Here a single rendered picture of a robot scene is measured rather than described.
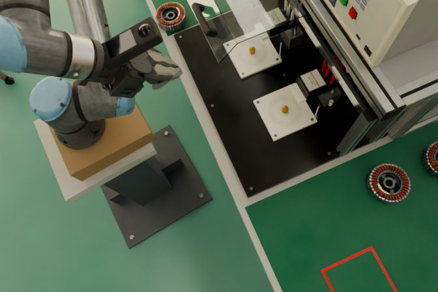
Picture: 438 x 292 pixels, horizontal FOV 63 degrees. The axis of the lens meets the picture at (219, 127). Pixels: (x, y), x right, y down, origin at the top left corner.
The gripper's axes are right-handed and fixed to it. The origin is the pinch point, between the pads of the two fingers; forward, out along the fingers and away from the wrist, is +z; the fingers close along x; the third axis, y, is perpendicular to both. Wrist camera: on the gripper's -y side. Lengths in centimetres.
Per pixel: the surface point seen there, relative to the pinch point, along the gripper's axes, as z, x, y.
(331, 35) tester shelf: 29.6, 2.3, -22.7
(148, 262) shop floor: 60, 20, 113
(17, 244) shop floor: 22, -16, 159
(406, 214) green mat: 61, 46, -6
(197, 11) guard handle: 16.5, -22.1, -0.8
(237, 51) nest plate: 45, -23, 9
